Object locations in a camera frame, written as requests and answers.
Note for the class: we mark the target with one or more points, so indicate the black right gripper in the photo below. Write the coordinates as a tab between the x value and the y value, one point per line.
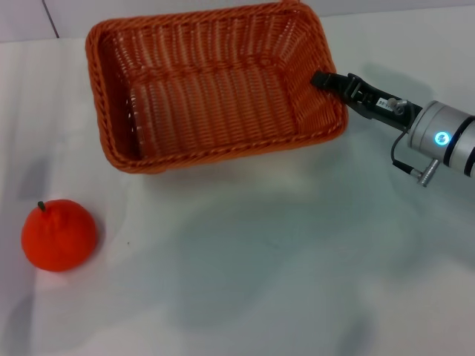
389	109

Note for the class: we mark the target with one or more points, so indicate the orange woven rectangular basket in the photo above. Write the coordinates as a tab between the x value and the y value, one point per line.
208	100

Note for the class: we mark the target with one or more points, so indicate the orange toy fruit with stem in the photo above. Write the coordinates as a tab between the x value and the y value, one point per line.
59	241

